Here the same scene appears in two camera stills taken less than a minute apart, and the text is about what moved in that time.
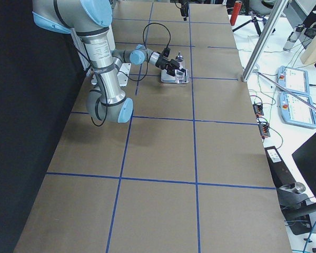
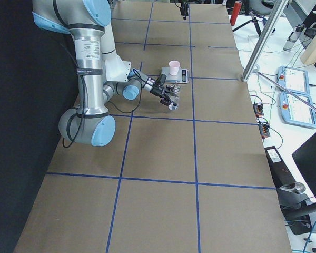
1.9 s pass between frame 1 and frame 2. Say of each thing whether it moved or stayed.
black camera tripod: stayed
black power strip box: stayed
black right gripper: moved
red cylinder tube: stayed
